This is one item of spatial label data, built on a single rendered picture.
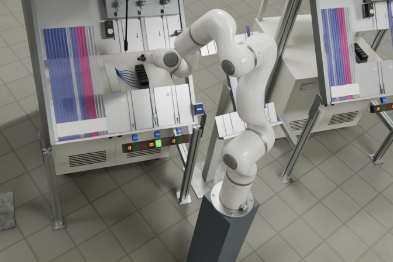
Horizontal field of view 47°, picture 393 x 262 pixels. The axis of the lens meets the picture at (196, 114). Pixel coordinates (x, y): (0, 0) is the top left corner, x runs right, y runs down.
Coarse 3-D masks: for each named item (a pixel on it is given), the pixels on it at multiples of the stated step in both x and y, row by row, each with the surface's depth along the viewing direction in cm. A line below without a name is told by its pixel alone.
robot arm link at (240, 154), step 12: (252, 132) 167; (228, 144) 164; (240, 144) 162; (252, 144) 163; (228, 156) 162; (240, 156) 160; (252, 156) 162; (228, 168) 178; (240, 168) 162; (252, 168) 175; (240, 180) 176; (252, 180) 178
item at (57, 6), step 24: (48, 0) 201; (72, 0) 204; (96, 0) 207; (48, 24) 201; (72, 24) 204; (96, 24) 207; (120, 24) 211; (168, 24) 218; (120, 48) 210; (168, 48) 218
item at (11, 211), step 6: (6, 192) 260; (12, 192) 261; (0, 198) 257; (6, 198) 258; (12, 198) 258; (0, 204) 255; (6, 204) 255; (12, 204) 256; (0, 210) 252; (6, 210) 253; (12, 210) 253; (0, 216) 249; (6, 216) 250; (12, 216) 250; (0, 222) 247; (6, 222) 248; (12, 222) 248; (0, 228) 245; (6, 228) 245; (12, 228) 247
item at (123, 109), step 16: (112, 96) 210; (128, 96) 212; (144, 96) 214; (160, 96) 217; (176, 96) 219; (112, 112) 210; (128, 112) 212; (144, 112) 214; (160, 112) 217; (176, 112) 219; (112, 128) 210; (128, 128) 212; (144, 128) 214
